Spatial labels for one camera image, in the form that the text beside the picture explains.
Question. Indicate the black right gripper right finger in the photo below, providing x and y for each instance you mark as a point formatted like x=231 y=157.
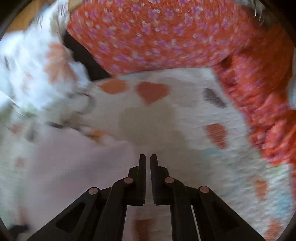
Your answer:
x=197 y=213

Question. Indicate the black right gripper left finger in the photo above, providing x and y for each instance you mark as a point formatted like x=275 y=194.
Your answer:
x=98 y=214

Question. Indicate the pale pink knit sweater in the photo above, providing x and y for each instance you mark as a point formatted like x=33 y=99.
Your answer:
x=63 y=164

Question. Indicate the heart patterned quilt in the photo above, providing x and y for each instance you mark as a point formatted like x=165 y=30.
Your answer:
x=180 y=115

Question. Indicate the white floral pillow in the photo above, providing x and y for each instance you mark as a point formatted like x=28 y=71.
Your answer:
x=37 y=69

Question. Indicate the red floral blanket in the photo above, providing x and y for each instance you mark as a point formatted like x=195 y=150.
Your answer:
x=253 y=61

